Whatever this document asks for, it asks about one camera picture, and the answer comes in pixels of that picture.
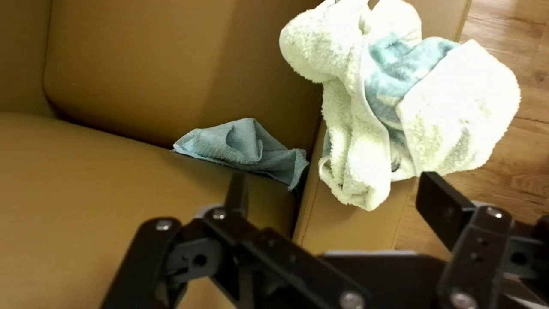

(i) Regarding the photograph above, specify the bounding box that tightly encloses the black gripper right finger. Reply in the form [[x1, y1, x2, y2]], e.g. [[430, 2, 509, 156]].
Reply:
[[413, 168, 549, 309]]

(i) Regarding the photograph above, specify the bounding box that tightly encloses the brown cardboard box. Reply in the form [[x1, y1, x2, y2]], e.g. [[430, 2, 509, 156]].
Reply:
[[0, 0, 473, 309]]

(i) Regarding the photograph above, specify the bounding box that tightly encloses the pale green terry cloth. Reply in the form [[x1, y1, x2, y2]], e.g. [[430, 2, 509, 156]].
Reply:
[[277, 0, 523, 213]]

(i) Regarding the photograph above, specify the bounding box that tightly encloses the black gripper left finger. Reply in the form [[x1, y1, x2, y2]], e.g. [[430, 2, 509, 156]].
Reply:
[[97, 170, 368, 309]]

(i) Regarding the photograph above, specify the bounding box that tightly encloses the blue microfibre cloth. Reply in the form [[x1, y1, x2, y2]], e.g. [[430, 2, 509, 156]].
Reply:
[[171, 115, 310, 193]]

